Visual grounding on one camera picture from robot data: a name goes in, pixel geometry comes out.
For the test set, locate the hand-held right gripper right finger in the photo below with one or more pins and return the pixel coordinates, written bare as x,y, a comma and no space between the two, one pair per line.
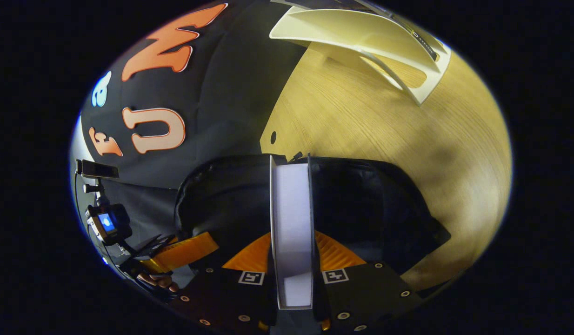
361,298

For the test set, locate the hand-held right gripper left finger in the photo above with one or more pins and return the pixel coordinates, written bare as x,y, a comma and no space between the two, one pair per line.
222,298

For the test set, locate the black schoolbag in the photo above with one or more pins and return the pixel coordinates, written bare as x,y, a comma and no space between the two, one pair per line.
361,204

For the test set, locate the blue picture cover book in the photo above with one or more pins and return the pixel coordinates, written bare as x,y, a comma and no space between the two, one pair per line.
426,42

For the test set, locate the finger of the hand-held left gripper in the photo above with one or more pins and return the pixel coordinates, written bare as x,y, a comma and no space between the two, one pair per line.
184,253

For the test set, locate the dark cover book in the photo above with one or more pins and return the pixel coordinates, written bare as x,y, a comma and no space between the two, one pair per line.
291,223

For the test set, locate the cream plastic bookshelf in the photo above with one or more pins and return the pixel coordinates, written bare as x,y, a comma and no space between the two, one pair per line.
361,32

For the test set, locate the black backdrop cloth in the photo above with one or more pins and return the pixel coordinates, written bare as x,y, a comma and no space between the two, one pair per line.
231,93

